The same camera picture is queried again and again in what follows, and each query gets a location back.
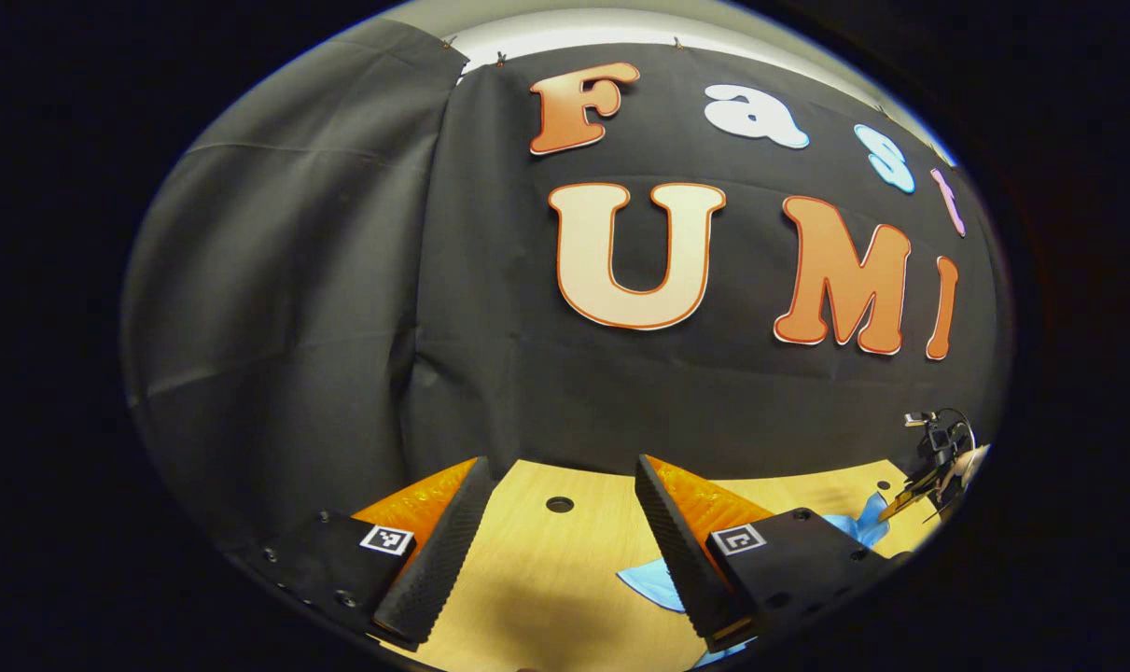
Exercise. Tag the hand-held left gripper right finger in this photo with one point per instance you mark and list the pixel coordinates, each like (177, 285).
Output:
(681, 560)

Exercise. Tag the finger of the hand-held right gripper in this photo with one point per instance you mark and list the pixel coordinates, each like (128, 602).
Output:
(906, 505)

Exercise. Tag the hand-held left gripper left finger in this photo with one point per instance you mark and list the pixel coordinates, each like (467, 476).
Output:
(439, 560)

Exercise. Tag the light blue T-shirt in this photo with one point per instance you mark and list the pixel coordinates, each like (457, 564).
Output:
(653, 583)

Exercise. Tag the black backdrop cloth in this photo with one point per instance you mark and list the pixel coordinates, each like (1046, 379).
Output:
(527, 392)

